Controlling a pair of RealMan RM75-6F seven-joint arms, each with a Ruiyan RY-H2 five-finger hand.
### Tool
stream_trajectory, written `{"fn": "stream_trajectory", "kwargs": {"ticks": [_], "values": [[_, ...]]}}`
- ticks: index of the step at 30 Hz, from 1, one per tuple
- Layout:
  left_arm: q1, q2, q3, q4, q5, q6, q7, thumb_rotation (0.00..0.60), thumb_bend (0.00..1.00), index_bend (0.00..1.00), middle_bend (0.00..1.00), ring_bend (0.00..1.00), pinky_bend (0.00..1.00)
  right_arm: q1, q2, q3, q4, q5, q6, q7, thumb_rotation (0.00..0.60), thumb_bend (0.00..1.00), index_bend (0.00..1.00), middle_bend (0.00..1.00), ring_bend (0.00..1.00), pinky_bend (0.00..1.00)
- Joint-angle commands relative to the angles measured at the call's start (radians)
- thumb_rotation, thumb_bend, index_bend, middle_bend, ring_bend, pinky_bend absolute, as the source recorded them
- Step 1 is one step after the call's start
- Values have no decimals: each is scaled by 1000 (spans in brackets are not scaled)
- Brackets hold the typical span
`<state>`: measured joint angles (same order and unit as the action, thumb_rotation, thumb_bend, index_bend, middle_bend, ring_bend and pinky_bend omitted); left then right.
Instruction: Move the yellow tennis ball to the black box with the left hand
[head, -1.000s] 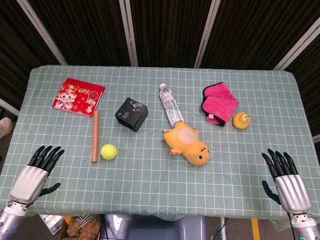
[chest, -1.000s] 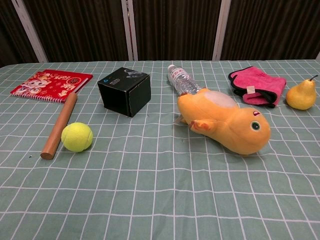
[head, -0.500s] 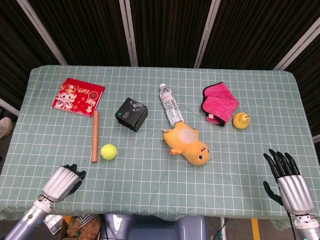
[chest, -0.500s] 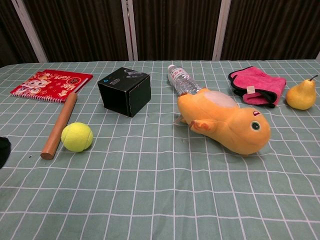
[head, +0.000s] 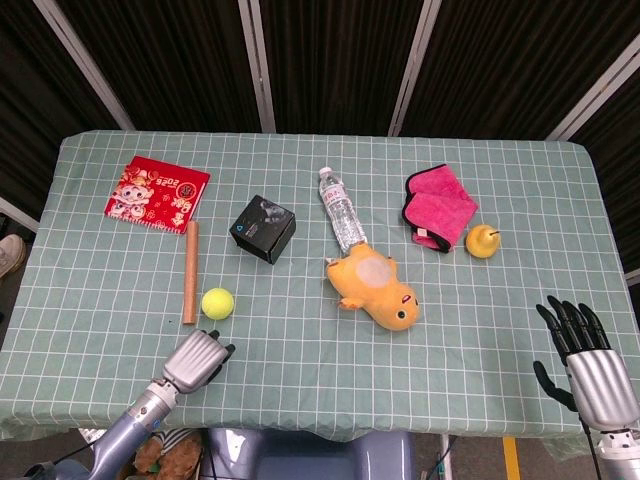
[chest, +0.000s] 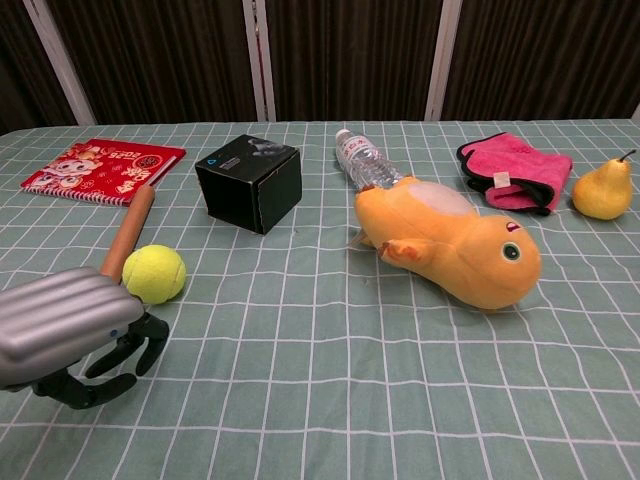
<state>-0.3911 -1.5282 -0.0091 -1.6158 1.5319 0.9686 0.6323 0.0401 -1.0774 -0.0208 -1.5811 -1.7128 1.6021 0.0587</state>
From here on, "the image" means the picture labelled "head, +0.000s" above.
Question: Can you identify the wooden cylinder stick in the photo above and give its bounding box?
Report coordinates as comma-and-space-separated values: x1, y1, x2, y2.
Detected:
182, 221, 201, 327

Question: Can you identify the black cardboard box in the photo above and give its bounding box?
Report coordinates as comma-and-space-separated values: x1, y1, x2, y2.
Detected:
229, 194, 297, 265

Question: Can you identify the yellow plush toy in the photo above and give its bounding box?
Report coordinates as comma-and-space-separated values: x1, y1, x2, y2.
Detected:
324, 241, 422, 333

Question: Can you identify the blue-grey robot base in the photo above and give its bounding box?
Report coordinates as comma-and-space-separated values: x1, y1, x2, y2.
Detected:
197, 427, 416, 480

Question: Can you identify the white shoe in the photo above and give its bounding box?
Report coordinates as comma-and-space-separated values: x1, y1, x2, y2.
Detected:
0, 234, 27, 279

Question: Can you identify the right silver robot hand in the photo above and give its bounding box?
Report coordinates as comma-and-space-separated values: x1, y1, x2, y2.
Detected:
532, 295, 638, 432

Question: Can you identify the yellow toy pear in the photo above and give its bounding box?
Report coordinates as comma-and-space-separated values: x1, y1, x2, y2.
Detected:
465, 224, 502, 260

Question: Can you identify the black cable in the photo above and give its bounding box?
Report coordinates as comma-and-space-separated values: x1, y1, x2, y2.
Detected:
579, 423, 602, 480

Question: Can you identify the brown plush toy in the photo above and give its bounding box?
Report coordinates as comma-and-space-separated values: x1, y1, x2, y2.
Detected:
133, 428, 205, 475

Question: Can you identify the yellow tennis ball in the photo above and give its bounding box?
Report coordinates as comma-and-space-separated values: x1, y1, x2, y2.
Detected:
201, 287, 235, 321

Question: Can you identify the pink folded towel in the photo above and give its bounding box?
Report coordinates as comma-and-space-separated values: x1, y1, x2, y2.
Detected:
400, 163, 479, 255

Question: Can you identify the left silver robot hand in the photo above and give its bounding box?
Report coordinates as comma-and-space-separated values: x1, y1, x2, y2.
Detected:
162, 329, 237, 396

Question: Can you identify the red cartoon calendar booklet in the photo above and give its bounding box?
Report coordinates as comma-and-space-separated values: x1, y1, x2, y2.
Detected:
103, 155, 212, 235

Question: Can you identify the green checkered tablecloth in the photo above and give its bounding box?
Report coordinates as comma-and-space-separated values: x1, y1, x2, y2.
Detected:
0, 130, 640, 443

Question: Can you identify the clear plastic water bottle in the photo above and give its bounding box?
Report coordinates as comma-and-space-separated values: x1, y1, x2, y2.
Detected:
318, 166, 367, 255

